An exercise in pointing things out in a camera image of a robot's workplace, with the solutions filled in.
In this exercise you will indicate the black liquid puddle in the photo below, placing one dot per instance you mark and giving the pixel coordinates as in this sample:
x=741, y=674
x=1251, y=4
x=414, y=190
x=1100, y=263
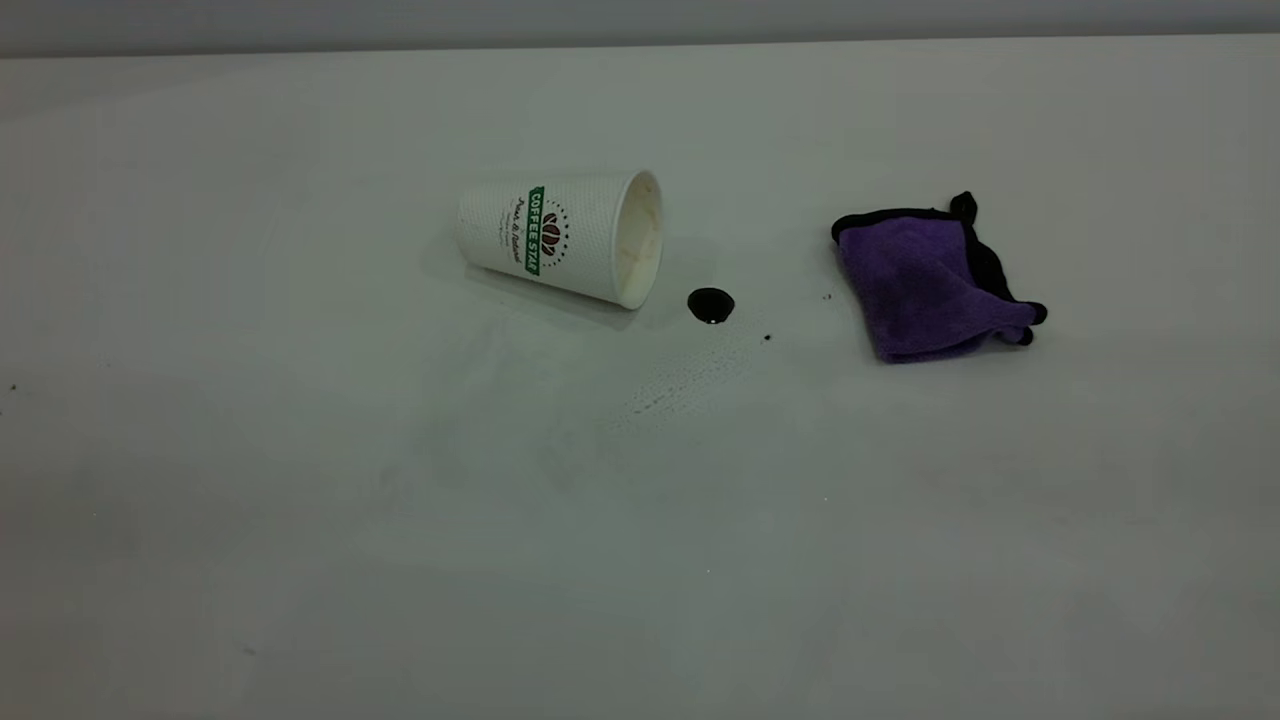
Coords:
x=711, y=305

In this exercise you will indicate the purple cloth with black trim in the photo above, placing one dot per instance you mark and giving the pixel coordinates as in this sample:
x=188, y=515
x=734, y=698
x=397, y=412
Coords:
x=920, y=285

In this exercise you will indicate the white paper coffee cup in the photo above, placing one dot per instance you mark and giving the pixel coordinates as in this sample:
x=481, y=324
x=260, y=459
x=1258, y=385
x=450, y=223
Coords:
x=575, y=235

